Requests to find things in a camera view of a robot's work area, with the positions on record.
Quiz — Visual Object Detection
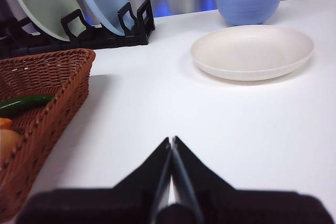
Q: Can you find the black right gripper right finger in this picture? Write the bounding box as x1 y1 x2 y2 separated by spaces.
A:
172 136 336 224

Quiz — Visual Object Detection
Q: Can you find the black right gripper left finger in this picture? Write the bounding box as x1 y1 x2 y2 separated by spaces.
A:
15 136 173 224

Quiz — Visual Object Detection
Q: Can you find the tan toy potato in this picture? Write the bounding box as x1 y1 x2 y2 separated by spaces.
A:
0 129 22 162

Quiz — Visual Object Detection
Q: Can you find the orange toy corn cob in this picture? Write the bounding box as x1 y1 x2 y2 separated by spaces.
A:
0 118 13 130

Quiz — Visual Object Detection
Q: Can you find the brown wicker basket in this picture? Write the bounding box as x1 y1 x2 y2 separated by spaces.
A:
0 48 97 223

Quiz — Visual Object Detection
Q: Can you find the cream plate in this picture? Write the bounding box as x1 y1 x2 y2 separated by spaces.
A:
191 24 315 81

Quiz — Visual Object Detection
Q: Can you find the black dish rack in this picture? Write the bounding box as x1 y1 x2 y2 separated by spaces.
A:
0 0 155 59

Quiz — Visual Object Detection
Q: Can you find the blue bowl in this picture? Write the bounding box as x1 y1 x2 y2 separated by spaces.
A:
214 0 284 27

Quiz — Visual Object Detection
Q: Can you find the pale green plate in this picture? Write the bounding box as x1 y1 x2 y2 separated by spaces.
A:
13 0 86 42

